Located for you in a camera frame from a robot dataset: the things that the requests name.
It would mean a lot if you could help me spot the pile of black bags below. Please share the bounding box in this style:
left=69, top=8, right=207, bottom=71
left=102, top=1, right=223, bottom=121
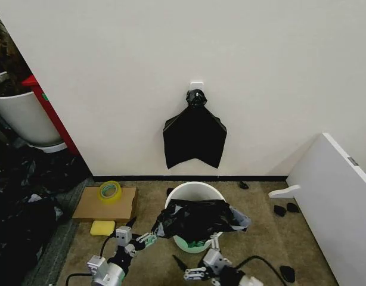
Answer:
left=0, top=154, right=88, bottom=282

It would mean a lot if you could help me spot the white round trash bin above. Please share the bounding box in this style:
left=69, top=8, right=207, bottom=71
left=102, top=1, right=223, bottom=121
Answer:
left=165, top=181, right=227, bottom=254

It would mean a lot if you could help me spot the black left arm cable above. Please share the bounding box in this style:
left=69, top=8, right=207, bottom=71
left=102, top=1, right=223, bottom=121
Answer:
left=64, top=272, right=95, bottom=286

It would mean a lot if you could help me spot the brown dried plant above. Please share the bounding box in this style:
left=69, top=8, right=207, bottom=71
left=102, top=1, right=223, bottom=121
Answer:
left=0, top=8, right=32, bottom=97

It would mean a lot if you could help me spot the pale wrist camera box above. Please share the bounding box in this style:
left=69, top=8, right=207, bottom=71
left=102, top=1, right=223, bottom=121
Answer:
left=114, top=226, right=134, bottom=247
left=202, top=248, right=232, bottom=269

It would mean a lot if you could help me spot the white board panel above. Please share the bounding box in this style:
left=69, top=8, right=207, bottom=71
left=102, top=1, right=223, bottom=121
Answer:
left=285, top=132, right=366, bottom=286

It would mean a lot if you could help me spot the yellow tape roll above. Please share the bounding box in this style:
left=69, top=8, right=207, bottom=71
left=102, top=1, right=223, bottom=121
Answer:
left=97, top=181, right=123, bottom=204

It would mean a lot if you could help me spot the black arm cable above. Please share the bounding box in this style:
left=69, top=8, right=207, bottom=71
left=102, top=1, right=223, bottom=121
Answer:
left=64, top=272, right=95, bottom=286
left=232, top=255, right=289, bottom=286

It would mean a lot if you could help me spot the flat black garbage bag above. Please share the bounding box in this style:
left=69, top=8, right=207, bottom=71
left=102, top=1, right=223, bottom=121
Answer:
left=162, top=88, right=228, bottom=170

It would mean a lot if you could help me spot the yellow sponge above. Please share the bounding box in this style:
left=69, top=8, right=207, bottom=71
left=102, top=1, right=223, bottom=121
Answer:
left=89, top=220, right=116, bottom=237

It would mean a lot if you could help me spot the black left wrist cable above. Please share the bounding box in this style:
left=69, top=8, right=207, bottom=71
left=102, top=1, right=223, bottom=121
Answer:
left=98, top=234, right=118, bottom=257

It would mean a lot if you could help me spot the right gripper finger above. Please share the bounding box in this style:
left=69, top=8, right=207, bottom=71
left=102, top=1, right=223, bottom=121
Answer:
left=172, top=254, right=211, bottom=282
left=207, top=232, right=224, bottom=251

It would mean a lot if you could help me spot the white curved handle piece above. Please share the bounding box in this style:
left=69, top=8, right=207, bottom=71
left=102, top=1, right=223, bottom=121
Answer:
left=268, top=184, right=302, bottom=199

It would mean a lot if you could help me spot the large white plant pot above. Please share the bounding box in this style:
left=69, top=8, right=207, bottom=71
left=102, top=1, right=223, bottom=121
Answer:
left=0, top=88, right=64, bottom=147

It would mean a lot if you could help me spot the black garbage bag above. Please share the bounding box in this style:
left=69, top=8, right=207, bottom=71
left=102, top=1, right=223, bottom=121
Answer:
left=150, top=198, right=252, bottom=241
left=162, top=88, right=228, bottom=170

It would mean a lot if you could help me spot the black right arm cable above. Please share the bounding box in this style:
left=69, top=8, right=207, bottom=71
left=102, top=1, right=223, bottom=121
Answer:
left=232, top=255, right=289, bottom=286

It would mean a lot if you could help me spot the black baseboard strip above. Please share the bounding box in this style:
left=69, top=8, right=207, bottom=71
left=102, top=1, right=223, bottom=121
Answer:
left=92, top=175, right=289, bottom=182

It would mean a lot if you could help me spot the white pot saucer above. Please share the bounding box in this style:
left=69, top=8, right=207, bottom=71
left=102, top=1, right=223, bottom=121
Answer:
left=24, top=141, right=68, bottom=154

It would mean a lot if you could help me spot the flat brown cardboard sheet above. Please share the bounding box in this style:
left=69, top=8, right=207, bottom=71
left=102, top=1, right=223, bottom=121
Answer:
left=72, top=186, right=139, bottom=222

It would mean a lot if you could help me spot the red cabinet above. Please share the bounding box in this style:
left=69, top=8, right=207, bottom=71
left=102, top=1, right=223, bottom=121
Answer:
left=21, top=74, right=80, bottom=156

